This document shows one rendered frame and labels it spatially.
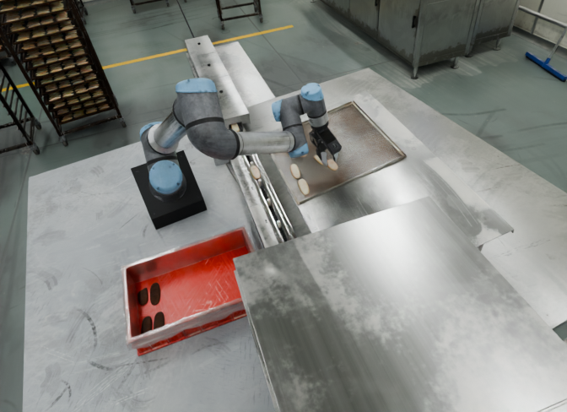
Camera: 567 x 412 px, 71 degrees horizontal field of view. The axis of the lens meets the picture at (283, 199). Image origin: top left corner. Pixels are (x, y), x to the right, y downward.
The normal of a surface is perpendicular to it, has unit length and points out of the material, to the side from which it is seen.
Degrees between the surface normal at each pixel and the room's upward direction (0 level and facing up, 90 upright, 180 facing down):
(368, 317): 0
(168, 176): 52
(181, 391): 0
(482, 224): 10
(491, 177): 0
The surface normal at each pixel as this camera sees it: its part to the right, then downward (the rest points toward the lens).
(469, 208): -0.26, -0.66
